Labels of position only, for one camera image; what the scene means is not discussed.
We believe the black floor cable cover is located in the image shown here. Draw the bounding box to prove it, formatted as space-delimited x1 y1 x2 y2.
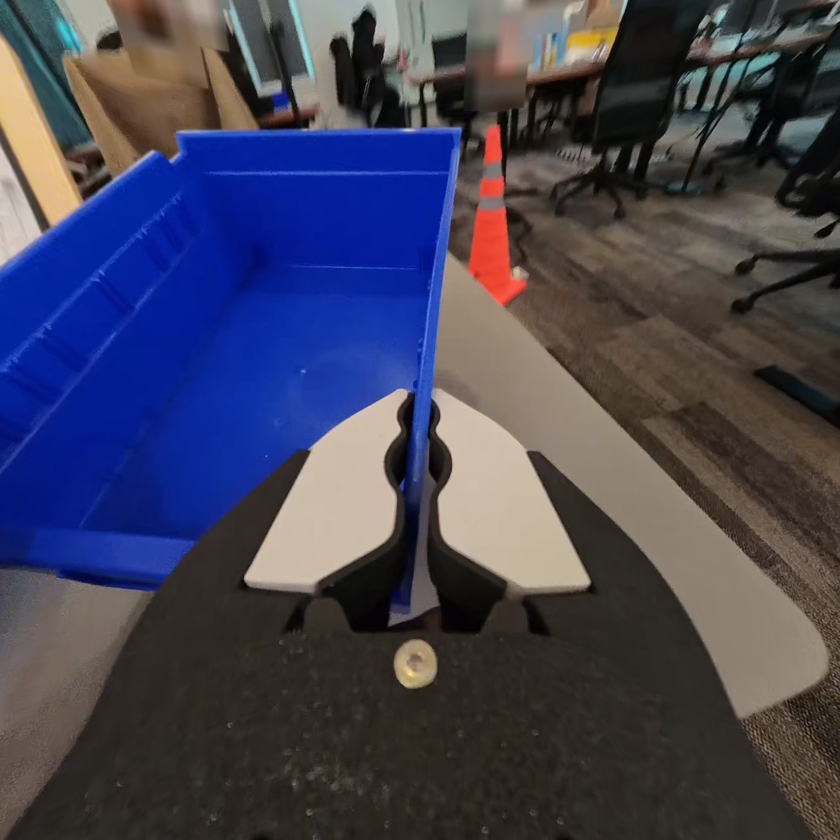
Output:
755 364 834 404

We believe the long wooden desk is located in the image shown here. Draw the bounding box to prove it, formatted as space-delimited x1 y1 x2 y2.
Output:
407 29 840 89

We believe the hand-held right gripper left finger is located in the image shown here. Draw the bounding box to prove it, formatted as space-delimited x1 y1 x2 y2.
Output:
244 388 413 631

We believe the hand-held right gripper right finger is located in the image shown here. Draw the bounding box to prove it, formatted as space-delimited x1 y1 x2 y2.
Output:
427 388 592 632

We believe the printed instruction sheet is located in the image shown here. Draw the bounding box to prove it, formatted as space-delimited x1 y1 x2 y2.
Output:
0 141 47 263

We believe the orange traffic cone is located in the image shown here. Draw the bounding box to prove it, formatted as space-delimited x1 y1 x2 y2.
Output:
467 125 528 308

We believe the blue plastic bin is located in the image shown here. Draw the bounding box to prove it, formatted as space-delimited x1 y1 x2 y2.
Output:
0 128 462 614

